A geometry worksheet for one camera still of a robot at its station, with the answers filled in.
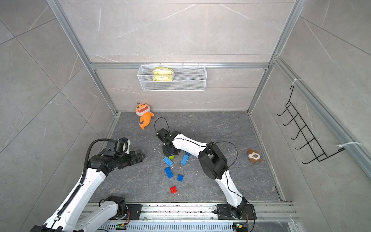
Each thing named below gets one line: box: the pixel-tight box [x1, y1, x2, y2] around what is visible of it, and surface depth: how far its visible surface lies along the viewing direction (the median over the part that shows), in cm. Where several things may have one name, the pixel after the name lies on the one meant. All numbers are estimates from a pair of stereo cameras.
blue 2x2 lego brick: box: [176, 174, 185, 182], surface depth 85 cm
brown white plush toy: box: [247, 148, 263, 163], surface depth 92 cm
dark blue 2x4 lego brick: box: [164, 166, 174, 179], surface depth 87 cm
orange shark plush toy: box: [135, 102, 155, 130], surface depth 113 cm
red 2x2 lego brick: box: [169, 185, 178, 195], surface depth 81 cm
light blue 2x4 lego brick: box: [162, 156, 174, 167], surface depth 92 cm
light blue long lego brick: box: [180, 154, 190, 166], surface depth 94 cm
